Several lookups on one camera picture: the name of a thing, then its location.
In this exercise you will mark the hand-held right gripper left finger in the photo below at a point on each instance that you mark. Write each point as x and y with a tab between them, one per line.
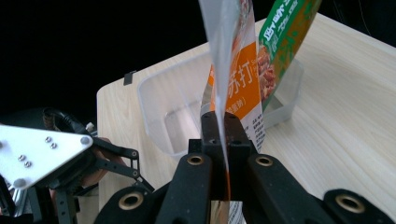
214	149

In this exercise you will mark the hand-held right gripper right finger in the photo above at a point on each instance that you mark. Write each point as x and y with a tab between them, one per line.
238	149

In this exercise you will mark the orange and white snack packet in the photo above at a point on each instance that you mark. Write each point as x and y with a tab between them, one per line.
246	84

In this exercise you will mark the clear plastic container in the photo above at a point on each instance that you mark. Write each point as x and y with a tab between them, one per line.
168	102

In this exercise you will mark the green snack packet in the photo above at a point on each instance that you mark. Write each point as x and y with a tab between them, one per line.
286	40

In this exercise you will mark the black tape tab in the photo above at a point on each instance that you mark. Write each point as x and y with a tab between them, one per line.
129	77

